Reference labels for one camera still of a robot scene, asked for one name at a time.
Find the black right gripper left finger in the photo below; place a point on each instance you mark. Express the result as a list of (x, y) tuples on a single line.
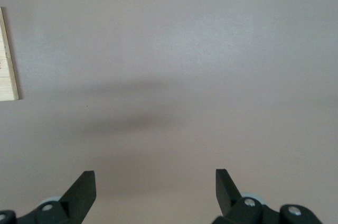
[(66, 208)]

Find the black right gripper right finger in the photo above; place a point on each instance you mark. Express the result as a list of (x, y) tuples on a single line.
[(243, 212)]

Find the wooden cutting board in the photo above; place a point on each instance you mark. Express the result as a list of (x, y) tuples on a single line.
[(6, 76)]

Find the brown table cover sheet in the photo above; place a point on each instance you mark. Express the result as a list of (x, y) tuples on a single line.
[(185, 63)]

